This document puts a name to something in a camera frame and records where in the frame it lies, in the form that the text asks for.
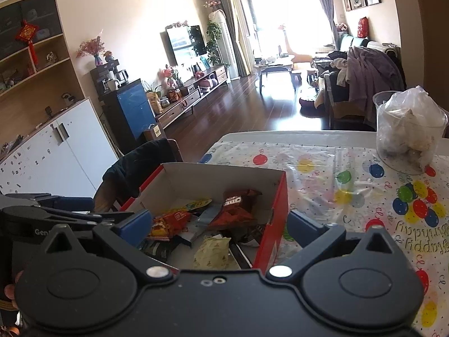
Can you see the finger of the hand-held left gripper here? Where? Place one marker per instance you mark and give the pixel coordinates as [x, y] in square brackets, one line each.
[70, 217]
[73, 203]

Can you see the pink artificial flowers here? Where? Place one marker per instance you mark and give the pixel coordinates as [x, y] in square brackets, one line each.
[213, 2]

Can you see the potted green plant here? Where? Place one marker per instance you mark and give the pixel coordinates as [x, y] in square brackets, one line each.
[213, 42]

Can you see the coffee table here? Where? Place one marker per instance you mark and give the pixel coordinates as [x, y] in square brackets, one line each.
[273, 68]

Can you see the yellow green snack packet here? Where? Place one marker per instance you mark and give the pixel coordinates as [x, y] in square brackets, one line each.
[198, 204]

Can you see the pink cushion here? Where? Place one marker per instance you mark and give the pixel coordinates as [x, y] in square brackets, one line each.
[207, 83]

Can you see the red knot ornament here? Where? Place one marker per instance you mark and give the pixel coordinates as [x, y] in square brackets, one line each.
[26, 35]

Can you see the flat screen television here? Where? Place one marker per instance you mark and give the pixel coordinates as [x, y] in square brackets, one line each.
[184, 44]

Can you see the dark jacket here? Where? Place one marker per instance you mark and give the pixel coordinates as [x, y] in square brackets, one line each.
[140, 165]

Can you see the small stool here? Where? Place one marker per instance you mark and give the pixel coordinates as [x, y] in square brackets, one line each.
[312, 75]
[296, 76]

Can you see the person's left hand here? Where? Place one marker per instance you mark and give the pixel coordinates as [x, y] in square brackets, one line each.
[12, 288]

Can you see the wooden television cabinet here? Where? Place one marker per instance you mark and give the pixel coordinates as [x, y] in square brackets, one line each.
[196, 94]

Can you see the giraffe figure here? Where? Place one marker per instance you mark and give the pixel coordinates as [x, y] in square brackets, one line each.
[294, 49]

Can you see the clear plastic container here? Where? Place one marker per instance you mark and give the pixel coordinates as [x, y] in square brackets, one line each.
[384, 140]

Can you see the white standing air conditioner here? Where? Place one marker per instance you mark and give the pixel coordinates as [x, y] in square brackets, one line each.
[226, 42]

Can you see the balloon print tablecloth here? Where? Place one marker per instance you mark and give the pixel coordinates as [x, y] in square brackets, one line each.
[386, 196]

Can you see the black snack packet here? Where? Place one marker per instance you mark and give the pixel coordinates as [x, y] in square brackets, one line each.
[158, 251]

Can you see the red pillow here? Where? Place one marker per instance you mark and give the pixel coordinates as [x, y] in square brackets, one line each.
[362, 27]

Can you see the pale yellow snack packet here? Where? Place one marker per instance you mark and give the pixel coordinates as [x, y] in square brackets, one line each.
[212, 252]

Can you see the purple blanket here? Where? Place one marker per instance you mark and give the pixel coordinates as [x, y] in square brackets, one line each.
[375, 73]

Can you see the wooden chair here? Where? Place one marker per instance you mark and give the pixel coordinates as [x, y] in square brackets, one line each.
[105, 196]

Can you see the blue front cabinet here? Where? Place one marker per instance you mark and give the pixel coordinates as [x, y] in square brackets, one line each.
[131, 112]

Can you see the pet bed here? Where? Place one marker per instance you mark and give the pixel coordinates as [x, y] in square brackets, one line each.
[308, 105]

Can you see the clear plastic bag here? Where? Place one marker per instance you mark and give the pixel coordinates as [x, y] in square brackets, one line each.
[414, 116]

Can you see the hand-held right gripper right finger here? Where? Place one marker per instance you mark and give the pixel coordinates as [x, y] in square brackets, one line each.
[301, 226]

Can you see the wooden wall shelf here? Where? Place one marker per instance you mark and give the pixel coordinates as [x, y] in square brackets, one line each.
[35, 77]

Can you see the white cabinet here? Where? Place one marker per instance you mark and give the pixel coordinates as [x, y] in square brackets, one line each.
[52, 154]

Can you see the brown paper bag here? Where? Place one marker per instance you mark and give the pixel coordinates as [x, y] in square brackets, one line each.
[154, 134]

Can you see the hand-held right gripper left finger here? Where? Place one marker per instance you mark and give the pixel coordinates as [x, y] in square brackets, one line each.
[138, 224]

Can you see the white jug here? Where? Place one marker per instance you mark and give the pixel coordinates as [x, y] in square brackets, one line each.
[112, 85]

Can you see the dark green sofa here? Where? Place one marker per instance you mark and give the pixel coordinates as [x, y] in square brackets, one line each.
[336, 98]

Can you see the dark coffee machine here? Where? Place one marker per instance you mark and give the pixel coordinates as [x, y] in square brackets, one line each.
[105, 72]

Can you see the grey curtain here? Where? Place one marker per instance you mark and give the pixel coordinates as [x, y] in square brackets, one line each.
[324, 3]
[235, 31]

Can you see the pink flower vase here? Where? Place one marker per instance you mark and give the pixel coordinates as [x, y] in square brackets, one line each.
[92, 49]

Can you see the red cardboard box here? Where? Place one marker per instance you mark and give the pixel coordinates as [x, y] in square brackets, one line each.
[210, 179]

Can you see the orange red snack packet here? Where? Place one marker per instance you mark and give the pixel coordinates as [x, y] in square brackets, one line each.
[168, 223]

